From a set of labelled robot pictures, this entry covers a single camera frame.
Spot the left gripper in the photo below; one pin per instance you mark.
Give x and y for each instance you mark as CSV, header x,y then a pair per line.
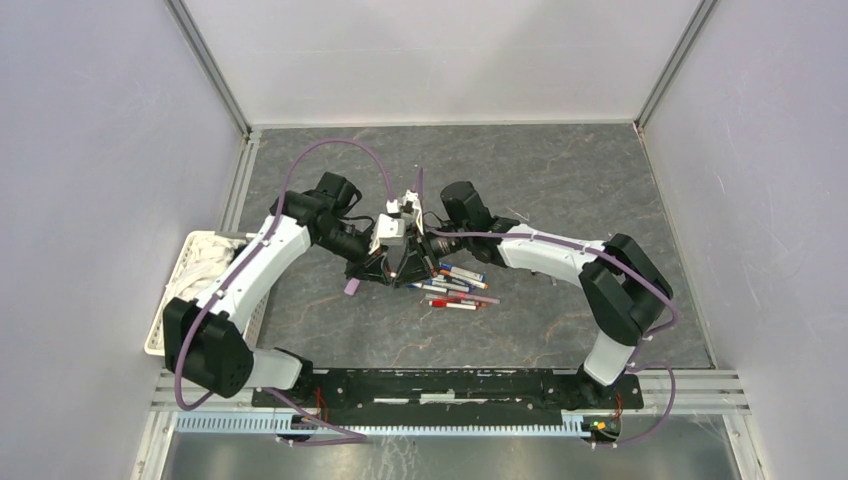
x,y
375,268

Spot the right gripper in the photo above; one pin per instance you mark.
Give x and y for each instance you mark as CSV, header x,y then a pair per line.
x,y
418,265

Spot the pink highlighter cap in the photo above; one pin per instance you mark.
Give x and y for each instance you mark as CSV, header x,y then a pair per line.
x,y
352,287

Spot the blue cap deli marker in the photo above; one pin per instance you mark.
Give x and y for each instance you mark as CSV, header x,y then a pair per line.
x,y
461,272

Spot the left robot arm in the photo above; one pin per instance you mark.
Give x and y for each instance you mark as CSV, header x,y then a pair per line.
x,y
204,337

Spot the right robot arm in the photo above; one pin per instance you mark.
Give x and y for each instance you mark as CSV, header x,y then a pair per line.
x,y
625,291

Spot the blue cap lower marker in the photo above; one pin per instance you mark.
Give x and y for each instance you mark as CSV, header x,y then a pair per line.
x,y
429,287

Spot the red cap lower marker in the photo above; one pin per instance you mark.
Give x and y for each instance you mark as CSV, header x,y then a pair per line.
x,y
453,305

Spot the white perforated basket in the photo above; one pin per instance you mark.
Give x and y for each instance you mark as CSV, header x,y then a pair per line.
x,y
154,343

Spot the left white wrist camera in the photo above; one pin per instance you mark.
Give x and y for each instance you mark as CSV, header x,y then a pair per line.
x,y
387,231

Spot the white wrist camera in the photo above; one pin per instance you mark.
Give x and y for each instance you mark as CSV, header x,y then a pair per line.
x,y
409,206
387,231

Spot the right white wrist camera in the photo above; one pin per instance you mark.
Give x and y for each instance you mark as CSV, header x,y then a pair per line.
x,y
409,206

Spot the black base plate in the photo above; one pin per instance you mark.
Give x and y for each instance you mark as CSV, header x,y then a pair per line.
x,y
459,397

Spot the slotted cable duct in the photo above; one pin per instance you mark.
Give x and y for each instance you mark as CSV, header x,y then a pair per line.
x,y
283,423

